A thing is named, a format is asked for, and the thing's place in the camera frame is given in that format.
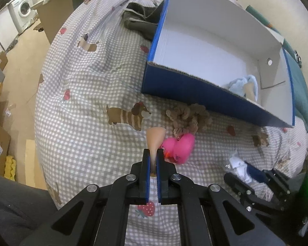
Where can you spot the teal cushion with orange stripe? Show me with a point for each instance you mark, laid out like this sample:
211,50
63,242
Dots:
261,18

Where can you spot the white sock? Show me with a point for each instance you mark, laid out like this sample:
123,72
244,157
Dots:
237,165

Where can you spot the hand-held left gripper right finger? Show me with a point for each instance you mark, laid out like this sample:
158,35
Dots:
160,176

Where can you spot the beige soft cone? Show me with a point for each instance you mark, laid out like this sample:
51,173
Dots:
155,136

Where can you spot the light blue baby sock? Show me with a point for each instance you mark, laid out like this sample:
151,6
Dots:
243,87

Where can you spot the white washing machine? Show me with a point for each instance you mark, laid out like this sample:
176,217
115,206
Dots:
21,7

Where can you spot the yellow egg carton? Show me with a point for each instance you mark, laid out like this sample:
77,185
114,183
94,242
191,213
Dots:
11,169

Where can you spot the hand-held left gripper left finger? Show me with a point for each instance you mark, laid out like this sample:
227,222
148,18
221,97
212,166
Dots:
145,176

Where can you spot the white kitchen cabinet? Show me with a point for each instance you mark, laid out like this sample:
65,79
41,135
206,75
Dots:
1,33

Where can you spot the brown crocheted scrunchie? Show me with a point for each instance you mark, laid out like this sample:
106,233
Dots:
191,119

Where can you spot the blue cardboard shoe box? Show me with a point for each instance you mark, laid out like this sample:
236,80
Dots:
215,56

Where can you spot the large brown cardboard box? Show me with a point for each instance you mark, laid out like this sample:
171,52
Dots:
55,15

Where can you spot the dark folded clothing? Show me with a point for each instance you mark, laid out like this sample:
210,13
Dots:
141,18

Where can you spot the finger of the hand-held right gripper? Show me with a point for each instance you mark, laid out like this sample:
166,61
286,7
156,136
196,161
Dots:
237,184
256,174

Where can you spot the person's grey trouser leg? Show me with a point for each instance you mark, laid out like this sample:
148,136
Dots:
12,210

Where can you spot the pink rubber duck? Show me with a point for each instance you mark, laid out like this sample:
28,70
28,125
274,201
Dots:
179,148

